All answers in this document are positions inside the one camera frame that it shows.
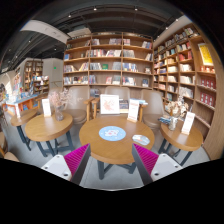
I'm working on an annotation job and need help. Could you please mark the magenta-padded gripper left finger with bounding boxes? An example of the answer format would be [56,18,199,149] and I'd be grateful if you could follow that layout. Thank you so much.
[41,143,92,186]

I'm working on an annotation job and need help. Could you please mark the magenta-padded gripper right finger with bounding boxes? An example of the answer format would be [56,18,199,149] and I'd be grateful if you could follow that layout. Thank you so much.
[131,143,184,186]

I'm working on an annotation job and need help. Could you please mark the grey computer mouse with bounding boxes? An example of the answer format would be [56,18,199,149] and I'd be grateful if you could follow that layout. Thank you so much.
[132,134,151,146]

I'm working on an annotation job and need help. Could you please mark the round blue mouse pad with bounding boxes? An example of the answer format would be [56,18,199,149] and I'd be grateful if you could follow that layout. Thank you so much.
[98,125,127,142]

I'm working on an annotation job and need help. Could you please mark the round wooden side table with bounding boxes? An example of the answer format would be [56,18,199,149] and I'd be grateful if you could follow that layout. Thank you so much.
[157,119,204,167]
[24,111,76,158]

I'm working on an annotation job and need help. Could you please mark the glass vase with beige flowers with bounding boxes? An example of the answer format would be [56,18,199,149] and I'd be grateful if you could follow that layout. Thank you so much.
[165,96,190,132]

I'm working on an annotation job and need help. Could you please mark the stack of books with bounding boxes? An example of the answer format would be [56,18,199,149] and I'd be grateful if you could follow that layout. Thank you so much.
[157,114,172,126]

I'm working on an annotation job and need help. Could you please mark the light wooden chair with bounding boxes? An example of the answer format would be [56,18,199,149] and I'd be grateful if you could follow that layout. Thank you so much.
[0,131,20,163]

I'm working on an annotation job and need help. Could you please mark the small white table sign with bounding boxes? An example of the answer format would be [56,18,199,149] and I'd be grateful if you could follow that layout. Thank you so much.
[180,111,196,136]
[41,98,53,118]

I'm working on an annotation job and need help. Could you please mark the glass vase with pink flowers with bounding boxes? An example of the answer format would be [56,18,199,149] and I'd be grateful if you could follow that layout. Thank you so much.
[48,88,72,122]

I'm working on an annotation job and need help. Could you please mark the small round wooden table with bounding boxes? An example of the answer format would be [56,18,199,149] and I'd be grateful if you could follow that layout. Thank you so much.
[9,109,38,152]

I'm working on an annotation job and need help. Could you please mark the white red-topped table sign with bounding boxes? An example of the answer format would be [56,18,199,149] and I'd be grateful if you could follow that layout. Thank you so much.
[127,99,140,123]

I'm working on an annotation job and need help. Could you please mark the blue flat book stack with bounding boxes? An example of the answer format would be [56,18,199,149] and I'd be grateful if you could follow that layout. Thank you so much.
[129,98,148,106]

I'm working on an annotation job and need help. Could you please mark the blue book display table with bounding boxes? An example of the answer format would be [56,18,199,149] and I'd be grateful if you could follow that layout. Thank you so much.
[4,93,39,116]

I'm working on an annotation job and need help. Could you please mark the dark upright book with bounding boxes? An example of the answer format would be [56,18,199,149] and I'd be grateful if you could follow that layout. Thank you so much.
[119,99,130,111]

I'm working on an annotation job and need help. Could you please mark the white framed floral picture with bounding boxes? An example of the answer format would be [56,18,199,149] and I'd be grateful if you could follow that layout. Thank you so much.
[99,94,121,116]

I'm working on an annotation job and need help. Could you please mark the small distant wooden bookshelf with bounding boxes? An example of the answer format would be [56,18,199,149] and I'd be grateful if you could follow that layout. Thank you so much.
[22,59,50,96]

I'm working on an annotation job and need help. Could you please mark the long wooden bookshelf with posters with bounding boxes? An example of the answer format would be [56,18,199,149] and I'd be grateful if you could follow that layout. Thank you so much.
[152,23,224,161]

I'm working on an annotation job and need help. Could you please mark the wide wooden bookshelf unit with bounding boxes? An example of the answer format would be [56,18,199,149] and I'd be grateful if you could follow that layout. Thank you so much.
[62,31,155,90]

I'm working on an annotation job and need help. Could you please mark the white ceiling panel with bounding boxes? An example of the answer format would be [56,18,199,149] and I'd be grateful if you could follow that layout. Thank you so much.
[19,19,71,44]

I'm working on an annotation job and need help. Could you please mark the ceiling spot lights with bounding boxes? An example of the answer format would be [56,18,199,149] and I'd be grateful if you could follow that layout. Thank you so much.
[66,4,181,23]

